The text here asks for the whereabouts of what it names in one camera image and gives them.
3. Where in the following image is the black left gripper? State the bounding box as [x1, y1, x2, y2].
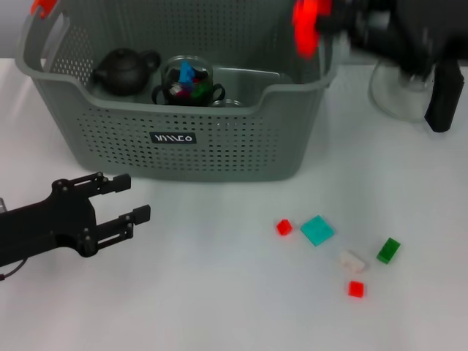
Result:
[0, 172, 151, 268]

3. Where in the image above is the orange-red sloped brick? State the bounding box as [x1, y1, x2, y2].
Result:
[292, 0, 325, 59]

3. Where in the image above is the grey perforated storage bin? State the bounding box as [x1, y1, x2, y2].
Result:
[14, 0, 343, 183]

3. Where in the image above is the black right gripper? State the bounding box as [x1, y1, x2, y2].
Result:
[316, 0, 468, 76]

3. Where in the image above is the glass carafe black handle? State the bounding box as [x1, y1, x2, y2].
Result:
[369, 60, 465, 133]

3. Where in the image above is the orange bin handle clip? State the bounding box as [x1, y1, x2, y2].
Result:
[29, 0, 59, 18]

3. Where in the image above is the thin left gripper cable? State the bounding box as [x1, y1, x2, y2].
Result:
[0, 259, 27, 282]

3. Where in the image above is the teal square plate brick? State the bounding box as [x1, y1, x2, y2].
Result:
[300, 215, 336, 248]

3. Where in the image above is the blue square brick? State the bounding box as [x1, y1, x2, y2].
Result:
[178, 61, 197, 86]

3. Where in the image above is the dark clay teapot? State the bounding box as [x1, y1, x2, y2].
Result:
[90, 46, 162, 97]

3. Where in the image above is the green thick brick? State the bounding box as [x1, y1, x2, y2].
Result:
[376, 237, 401, 264]

